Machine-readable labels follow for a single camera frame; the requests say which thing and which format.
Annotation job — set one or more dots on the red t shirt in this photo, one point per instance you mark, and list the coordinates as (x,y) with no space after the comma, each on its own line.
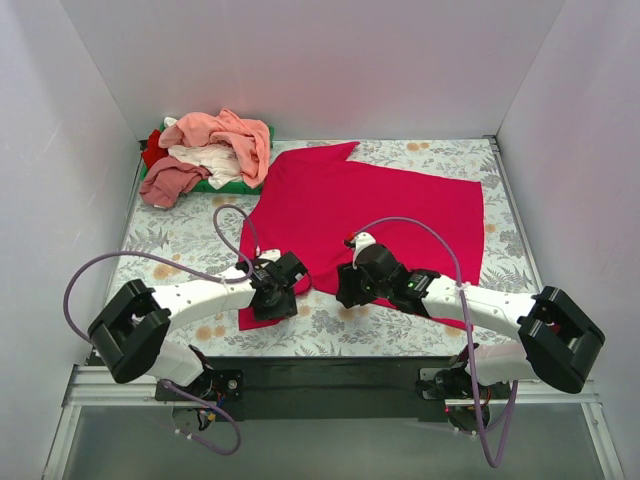
(152,152)

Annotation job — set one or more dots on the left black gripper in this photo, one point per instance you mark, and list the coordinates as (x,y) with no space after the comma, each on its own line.
(279,304)

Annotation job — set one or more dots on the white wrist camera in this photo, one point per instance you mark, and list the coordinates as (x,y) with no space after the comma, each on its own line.
(357,243)
(271,255)

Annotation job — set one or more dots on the green plastic basket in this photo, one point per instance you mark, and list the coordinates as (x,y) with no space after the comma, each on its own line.
(232,187)

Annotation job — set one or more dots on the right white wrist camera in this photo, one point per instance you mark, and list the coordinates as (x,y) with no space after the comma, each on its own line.
(357,243)

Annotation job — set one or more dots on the magenta t shirt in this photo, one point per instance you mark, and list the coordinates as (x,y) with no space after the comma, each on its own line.
(314,198)

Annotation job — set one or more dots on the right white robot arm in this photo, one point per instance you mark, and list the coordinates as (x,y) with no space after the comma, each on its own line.
(550,337)

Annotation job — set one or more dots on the salmon pink t shirt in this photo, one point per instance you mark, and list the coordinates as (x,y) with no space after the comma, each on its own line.
(249,139)

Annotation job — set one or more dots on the white t shirt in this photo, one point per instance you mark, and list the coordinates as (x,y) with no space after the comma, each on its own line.
(219,160)

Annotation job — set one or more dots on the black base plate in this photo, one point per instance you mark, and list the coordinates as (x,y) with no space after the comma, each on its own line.
(339,387)

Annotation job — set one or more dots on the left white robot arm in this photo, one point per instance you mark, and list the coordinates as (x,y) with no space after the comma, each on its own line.
(130,334)

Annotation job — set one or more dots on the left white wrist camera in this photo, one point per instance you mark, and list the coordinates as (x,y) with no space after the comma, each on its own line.
(271,255)

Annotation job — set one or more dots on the aluminium frame rail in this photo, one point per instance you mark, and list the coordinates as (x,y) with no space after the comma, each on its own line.
(109,431)

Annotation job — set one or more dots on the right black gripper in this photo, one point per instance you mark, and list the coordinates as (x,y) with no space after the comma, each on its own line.
(347,288)

